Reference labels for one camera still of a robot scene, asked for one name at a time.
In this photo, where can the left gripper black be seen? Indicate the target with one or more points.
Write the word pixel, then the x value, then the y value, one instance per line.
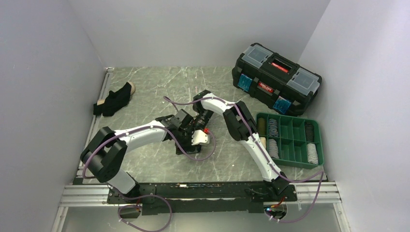
pixel 190 130

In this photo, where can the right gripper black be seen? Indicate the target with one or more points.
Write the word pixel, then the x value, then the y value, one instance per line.
pixel 193 124

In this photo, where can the navy striped underwear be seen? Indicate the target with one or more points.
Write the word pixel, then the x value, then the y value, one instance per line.
pixel 273 127

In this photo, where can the green compartment tray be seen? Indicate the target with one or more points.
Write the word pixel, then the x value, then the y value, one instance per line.
pixel 292 142

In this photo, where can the dark navy orange clothes pile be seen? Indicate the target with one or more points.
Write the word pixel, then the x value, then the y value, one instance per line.
pixel 191 149

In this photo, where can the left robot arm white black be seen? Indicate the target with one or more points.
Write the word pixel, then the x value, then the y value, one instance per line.
pixel 105 153

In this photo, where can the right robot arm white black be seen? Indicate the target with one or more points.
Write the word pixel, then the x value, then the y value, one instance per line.
pixel 242 128

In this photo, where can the dark striped roll in tray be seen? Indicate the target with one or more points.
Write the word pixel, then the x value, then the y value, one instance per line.
pixel 309 132

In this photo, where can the grey striped roll right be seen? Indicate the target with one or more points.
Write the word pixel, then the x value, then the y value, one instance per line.
pixel 312 154

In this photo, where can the olive rolled cloth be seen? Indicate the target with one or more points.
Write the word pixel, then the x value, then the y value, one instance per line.
pixel 261 126

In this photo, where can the cream rolled cloth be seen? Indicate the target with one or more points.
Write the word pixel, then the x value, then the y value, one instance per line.
pixel 263 142

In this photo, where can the grey striped rolled cloth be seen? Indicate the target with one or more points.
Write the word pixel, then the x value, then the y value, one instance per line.
pixel 273 149

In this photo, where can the black toolbox with clear lids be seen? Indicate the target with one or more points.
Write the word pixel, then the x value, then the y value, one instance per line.
pixel 279 83

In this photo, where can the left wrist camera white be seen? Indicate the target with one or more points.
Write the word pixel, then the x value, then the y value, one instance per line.
pixel 199 137

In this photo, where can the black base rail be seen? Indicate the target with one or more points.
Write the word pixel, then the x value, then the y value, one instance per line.
pixel 252 197

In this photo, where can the aluminium frame rail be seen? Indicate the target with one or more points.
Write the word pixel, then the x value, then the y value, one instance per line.
pixel 76 194

